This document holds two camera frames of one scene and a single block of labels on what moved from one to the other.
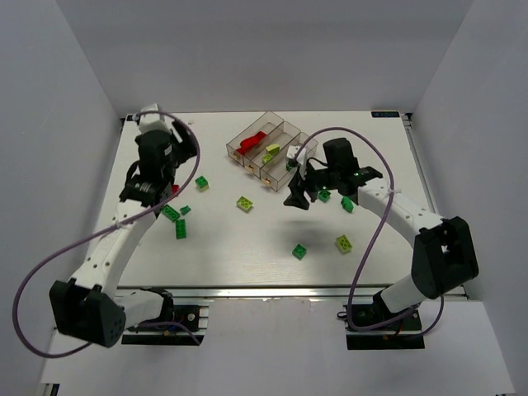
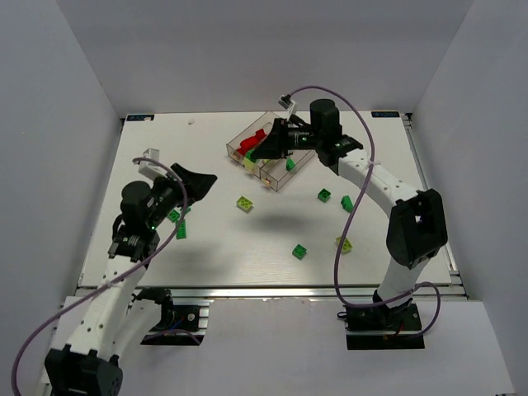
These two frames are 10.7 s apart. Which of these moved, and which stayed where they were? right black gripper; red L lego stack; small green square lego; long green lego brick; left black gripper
Moved: left black gripper; right black gripper
Stayed: red L lego stack; small green square lego; long green lego brick
